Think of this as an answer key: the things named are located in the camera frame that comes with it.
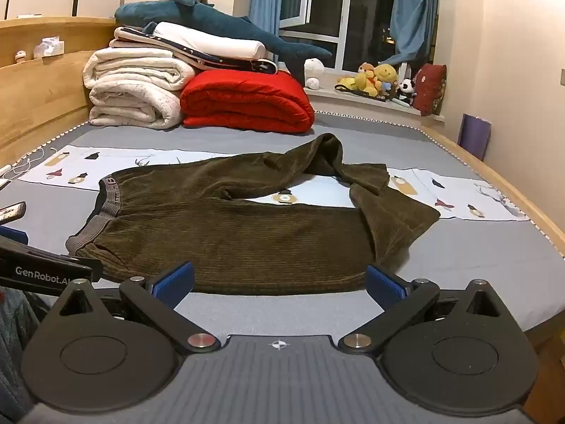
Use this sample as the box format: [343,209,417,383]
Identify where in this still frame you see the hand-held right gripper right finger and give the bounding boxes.
[338,265,513,356]

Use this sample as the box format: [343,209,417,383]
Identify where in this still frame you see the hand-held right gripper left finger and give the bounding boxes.
[48,261,221,356]

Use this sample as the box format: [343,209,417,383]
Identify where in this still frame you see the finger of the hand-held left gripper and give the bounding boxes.
[0,202,26,224]
[0,226,29,243]

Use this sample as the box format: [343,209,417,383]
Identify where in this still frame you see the brown corduroy pants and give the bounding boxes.
[65,132,442,296]

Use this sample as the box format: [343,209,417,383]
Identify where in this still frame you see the person's grey clothing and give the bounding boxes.
[0,286,47,424]

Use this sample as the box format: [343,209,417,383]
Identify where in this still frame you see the white tissue packet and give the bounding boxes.
[33,37,65,59]

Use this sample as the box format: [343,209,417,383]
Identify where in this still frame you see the white folded fleece blanket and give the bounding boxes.
[83,46,197,130]

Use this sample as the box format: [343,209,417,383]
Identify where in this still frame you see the purple board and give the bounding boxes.
[458,113,492,162]

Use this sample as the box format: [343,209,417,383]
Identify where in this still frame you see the white window sill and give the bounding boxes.
[304,84,445,121]

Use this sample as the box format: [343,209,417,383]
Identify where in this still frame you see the red folded blanket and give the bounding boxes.
[179,70,316,134]

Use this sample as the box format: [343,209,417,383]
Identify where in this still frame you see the yellow bear plush toy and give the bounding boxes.
[338,64,398,98]

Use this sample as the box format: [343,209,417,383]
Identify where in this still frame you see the red cushion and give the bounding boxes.
[412,63,448,117]

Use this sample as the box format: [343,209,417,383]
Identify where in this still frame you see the white plush toy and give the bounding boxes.
[304,57,327,90]

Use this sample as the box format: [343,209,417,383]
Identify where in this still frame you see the white navy-trimmed folded quilt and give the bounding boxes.
[109,22,279,76]

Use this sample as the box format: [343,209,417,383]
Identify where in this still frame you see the blue shark plush toy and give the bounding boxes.
[115,0,333,87]

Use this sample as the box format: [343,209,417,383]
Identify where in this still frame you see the white-framed window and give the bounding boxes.
[278,0,439,76]

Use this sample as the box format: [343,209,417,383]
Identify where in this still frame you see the blue curtain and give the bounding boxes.
[380,0,442,68]
[248,0,287,39]

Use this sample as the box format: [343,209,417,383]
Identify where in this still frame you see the white charging cable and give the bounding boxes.
[0,143,56,190]

